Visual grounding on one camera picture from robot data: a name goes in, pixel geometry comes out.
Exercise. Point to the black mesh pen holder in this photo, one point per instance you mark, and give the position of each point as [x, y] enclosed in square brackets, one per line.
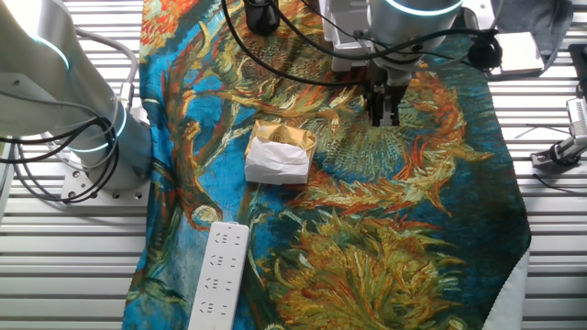
[261, 16]

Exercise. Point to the dark grey towel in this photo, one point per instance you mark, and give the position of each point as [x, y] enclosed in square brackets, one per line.
[536, 16]

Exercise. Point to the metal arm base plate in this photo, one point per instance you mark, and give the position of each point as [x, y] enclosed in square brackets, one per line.
[124, 194]

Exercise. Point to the gold white tissue pack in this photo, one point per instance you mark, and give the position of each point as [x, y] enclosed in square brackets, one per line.
[277, 160]

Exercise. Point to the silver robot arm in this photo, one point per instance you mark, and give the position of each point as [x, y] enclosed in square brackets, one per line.
[46, 69]

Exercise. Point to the black stand block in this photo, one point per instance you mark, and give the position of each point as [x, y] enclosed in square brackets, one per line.
[579, 69]

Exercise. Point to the white plastic lidded box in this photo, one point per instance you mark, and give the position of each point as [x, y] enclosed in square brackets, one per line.
[341, 23]

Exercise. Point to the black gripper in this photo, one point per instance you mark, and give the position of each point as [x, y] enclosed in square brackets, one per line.
[387, 75]

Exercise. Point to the sunflower painting cloth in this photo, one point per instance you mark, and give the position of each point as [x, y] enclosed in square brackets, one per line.
[367, 229]

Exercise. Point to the silver digital scale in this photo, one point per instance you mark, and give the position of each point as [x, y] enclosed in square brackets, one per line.
[518, 52]

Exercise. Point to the white power strip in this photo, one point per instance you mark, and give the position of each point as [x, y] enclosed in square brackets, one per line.
[220, 275]

